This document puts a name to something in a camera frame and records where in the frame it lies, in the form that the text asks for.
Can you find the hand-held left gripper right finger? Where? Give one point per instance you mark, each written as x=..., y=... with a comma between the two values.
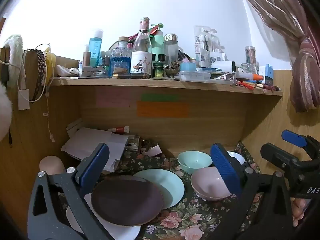
x=223, y=166

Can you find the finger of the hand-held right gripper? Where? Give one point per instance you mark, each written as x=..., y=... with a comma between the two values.
x=277, y=157
x=293, y=138

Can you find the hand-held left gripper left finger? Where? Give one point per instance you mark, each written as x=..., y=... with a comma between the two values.
x=93, y=165

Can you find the pink bowl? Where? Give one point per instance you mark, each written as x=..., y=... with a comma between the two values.
x=207, y=182

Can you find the brown plate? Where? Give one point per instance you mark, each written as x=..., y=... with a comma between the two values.
x=125, y=200

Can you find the white plate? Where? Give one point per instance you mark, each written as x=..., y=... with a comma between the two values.
x=77, y=217

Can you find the person's right hand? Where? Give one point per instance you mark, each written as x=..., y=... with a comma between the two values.
x=298, y=212

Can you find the white bowl with black patches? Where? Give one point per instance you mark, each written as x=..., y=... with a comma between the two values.
x=237, y=157

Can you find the stack of white papers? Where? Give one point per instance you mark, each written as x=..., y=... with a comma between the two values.
x=90, y=140

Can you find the mint green bowl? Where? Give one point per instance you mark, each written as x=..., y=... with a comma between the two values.
x=195, y=160

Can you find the pale rounded container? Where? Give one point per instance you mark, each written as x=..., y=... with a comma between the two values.
x=51, y=165

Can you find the red and white tube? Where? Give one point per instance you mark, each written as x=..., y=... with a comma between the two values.
x=120, y=129

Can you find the stack of small cards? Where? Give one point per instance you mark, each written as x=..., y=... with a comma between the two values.
x=133, y=142

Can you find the wooden shelf unit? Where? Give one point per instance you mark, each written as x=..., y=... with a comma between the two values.
x=212, y=120

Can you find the mint green plate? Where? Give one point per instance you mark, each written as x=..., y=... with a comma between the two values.
x=170, y=187

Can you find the dark floral tablecloth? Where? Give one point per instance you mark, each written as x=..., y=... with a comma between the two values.
x=195, y=217

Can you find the small white box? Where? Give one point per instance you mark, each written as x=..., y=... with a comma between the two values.
x=153, y=150

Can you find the pink sticky note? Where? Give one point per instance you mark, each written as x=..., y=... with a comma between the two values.
x=112, y=99

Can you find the pile of red pens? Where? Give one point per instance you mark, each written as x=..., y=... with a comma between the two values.
x=252, y=84

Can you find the blue and white box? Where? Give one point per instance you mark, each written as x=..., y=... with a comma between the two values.
x=266, y=75

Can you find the white tube with orange cap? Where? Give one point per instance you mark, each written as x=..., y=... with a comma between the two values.
x=250, y=76

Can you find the orange sticky note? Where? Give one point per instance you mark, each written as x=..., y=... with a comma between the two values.
x=162, y=109

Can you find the clear jar of pencils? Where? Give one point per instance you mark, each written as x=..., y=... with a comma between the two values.
x=250, y=57

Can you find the green sticky note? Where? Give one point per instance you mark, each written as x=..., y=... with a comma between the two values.
x=160, y=97

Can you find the clear plastic flat box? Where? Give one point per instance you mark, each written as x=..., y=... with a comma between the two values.
x=195, y=76

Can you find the white charger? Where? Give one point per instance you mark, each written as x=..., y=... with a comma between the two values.
x=23, y=100

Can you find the white fluffy toy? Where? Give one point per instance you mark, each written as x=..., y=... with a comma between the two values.
x=5, y=110

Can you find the light blue small box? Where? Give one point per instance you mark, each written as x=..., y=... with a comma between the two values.
x=188, y=67

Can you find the small brown bottle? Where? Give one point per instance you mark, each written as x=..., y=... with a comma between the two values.
x=87, y=59

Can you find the small metal trinket dish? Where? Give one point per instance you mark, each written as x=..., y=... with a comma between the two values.
x=172, y=72

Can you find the square glass bottle with cork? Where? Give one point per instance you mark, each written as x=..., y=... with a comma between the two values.
x=120, y=60

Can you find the yellow hanging item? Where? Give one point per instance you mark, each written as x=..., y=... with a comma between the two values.
x=50, y=65

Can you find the black lace headband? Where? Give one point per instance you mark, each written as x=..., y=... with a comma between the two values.
x=41, y=65

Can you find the tall bottle with blue liquid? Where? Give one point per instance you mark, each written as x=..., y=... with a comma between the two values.
x=96, y=50

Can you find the small green jar black cap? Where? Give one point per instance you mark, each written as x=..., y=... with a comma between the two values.
x=158, y=68

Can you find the clear bottle with illustrated label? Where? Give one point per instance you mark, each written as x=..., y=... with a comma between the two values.
x=142, y=55

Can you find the pink striped curtain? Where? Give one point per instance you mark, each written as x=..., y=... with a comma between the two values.
x=287, y=17

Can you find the clear brush package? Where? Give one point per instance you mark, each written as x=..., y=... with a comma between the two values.
x=207, y=45

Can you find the frosted bottle with silver cap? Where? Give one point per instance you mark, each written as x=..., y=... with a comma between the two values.
x=171, y=50

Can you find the mint green pump bottle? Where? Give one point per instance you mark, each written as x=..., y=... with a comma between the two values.
x=158, y=40

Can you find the white fluffy headband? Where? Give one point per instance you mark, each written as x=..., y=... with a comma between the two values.
x=13, y=47

